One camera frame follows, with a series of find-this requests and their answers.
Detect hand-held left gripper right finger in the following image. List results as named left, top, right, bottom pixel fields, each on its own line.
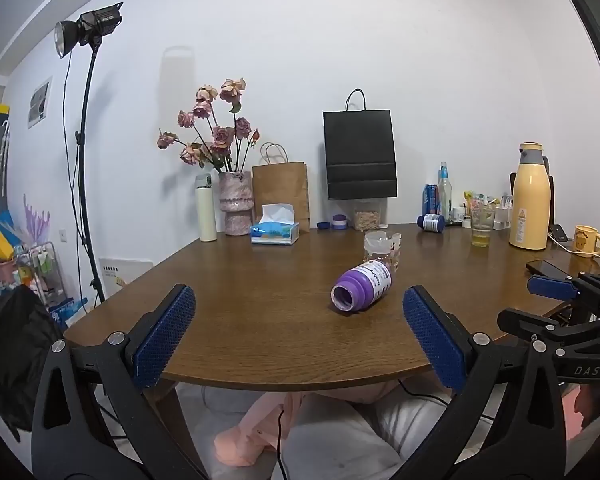
left=390, top=284, right=569, bottom=480

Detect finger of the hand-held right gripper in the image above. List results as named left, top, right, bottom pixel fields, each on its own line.
left=496, top=307, right=576, bottom=345
left=526, top=271, right=600, bottom=312

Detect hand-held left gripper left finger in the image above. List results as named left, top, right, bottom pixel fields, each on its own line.
left=30, top=283, right=209, bottom=480

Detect purple cup with white label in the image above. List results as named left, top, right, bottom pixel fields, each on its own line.
left=330, top=259, right=393, bottom=314

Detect black smartphone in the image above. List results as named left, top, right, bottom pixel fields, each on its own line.
left=525, top=259, right=567, bottom=278

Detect yellow mug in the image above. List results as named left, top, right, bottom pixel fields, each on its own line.
left=574, top=225, right=600, bottom=258

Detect white board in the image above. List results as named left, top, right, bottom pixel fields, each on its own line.
left=98, top=258, right=154, bottom=301

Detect white small container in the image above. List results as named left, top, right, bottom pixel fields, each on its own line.
left=493, top=194, right=514, bottom=231

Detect yellow thermos jug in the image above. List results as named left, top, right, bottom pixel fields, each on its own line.
left=509, top=142, right=552, bottom=251

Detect glass of yellow liquid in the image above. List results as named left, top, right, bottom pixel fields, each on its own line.
left=471, top=207, right=495, bottom=248

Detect clear plastic jar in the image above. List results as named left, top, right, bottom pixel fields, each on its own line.
left=363, top=230, right=402, bottom=273

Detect white cushion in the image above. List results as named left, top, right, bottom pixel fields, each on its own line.
left=279, top=390, right=481, bottom=480

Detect colourful snack packets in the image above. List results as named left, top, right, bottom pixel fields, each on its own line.
left=463, top=191, right=497, bottom=217

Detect dark blue pill bottle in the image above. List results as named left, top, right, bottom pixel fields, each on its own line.
left=416, top=213, right=446, bottom=233

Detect white thermos bottle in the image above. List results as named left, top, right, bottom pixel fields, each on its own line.
left=195, top=173, right=218, bottom=243

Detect clear plastic bottle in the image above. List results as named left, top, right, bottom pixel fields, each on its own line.
left=438, top=161, right=453, bottom=222

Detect blue drink can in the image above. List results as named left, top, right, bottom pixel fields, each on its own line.
left=422, top=184, right=441, bottom=217

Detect clear jar of oats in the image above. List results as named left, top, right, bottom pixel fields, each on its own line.
left=352, top=199, right=387, bottom=232

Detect pink marbled vase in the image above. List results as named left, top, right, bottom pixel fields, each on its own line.
left=218, top=170, right=254, bottom=236

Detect black cloth bag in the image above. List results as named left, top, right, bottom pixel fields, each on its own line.
left=0, top=284, right=66, bottom=443

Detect blue tissue box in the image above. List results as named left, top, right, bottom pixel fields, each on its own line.
left=250, top=203, right=300, bottom=246

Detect purple plastic hangers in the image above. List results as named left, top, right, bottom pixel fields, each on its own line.
left=22, top=193, right=53, bottom=247

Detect brown paper bag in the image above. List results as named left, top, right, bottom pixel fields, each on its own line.
left=252, top=142, right=311, bottom=233

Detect black paper bag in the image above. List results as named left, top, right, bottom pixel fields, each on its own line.
left=323, top=89, right=399, bottom=201

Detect dried pink roses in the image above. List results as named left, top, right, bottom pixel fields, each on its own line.
left=157, top=77, right=261, bottom=173

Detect black studio light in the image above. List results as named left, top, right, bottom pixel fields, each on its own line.
left=54, top=2, right=125, bottom=59

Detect white cable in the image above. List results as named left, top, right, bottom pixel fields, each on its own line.
left=547, top=234, right=600, bottom=277

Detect wire storage rack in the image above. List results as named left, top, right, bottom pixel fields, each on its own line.
left=14, top=241, right=68, bottom=311

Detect wall poster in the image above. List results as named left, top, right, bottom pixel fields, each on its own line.
left=28, top=76, right=53, bottom=129

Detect dark door frame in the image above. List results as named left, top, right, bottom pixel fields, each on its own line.
left=555, top=0, right=600, bottom=126

